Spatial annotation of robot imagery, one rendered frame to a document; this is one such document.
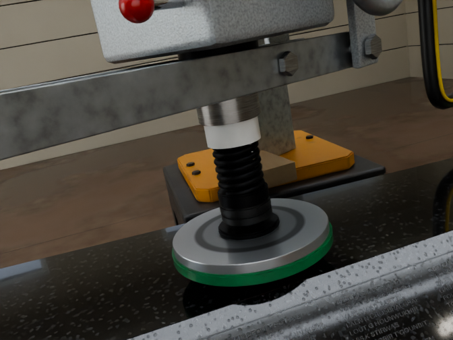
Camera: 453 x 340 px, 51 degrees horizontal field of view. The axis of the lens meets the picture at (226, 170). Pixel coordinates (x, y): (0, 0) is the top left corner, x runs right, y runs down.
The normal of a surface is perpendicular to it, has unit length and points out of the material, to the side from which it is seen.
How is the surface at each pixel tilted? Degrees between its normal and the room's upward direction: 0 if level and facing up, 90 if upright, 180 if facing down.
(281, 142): 90
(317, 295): 45
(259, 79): 90
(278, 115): 90
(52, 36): 90
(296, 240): 0
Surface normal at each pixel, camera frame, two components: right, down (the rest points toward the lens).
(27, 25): 0.29, 0.21
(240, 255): -0.18, -0.95
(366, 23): 0.68, 0.08
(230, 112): 0.07, 0.26
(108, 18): -0.72, 0.31
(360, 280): 0.09, -0.52
